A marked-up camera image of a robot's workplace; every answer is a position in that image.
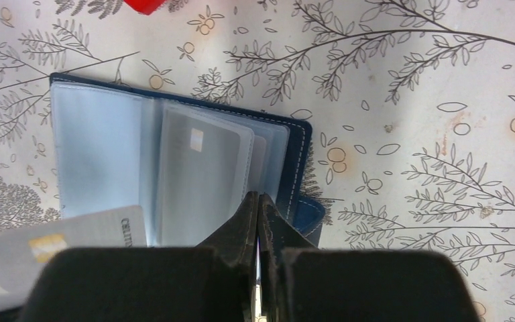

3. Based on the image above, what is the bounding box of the navy blue card holder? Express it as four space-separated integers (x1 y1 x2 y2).
50 73 325 246

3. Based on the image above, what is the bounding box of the silver credit card with chip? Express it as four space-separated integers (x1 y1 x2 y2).
0 205 147 312

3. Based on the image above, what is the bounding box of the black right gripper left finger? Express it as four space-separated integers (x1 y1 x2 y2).
19 192 259 321

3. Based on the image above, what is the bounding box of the card inside holder sleeve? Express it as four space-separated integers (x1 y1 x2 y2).
157 106 254 246

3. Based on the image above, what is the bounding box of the red plastic bin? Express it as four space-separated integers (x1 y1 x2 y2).
123 0 166 15

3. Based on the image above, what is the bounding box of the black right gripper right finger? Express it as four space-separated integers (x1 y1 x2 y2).
257 194 479 321

